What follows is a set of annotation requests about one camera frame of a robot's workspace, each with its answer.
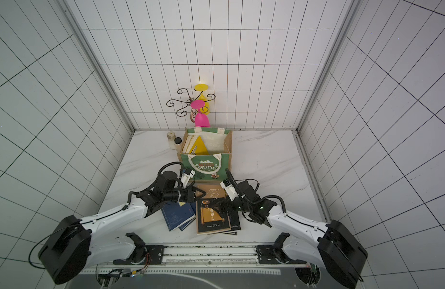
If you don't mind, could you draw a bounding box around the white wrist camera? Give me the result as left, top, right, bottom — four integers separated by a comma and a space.
180, 168, 195, 189
220, 180, 238, 201

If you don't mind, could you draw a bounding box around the white powder spice jar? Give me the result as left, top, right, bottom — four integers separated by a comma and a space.
167, 131, 176, 150

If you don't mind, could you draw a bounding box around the dark bottom book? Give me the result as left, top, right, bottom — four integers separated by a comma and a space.
196, 184, 231, 235

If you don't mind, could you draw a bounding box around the pink plastic goblet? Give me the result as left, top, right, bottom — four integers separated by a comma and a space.
191, 99, 210, 128

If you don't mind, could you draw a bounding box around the metal base rail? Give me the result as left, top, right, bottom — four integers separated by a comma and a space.
81, 243, 316, 277

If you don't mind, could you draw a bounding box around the dark metal cup stand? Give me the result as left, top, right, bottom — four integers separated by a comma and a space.
166, 88, 216, 127

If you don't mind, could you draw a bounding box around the dark blue portrait book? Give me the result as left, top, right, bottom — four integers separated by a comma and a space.
229, 211, 241, 232

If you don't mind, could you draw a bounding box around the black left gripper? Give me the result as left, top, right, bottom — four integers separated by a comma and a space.
164, 186, 206, 203

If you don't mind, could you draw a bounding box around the blue book with label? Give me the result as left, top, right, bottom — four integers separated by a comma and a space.
161, 202, 194, 232

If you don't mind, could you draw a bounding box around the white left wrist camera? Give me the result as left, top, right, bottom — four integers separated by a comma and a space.
180, 168, 195, 189

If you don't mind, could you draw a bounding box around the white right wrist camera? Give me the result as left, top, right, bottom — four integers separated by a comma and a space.
220, 180, 238, 201

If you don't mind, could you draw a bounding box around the burlap Christmas canvas bag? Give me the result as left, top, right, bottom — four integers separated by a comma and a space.
177, 127, 232, 183

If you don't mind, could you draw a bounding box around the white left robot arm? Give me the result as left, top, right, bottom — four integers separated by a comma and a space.
37, 162, 206, 285

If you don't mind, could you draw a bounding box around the black-lidded spice jar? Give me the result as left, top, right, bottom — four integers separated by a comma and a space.
174, 137, 183, 152

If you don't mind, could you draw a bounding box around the yellow plastic goblet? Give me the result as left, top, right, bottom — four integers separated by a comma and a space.
194, 84, 210, 115

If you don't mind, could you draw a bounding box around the yellow book purple illustration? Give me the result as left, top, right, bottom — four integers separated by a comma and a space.
186, 136, 200, 154

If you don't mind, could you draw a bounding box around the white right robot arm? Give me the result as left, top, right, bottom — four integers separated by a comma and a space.
211, 170, 368, 289

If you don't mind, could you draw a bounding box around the yellow book with barcode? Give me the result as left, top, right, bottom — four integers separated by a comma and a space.
193, 136, 208, 155

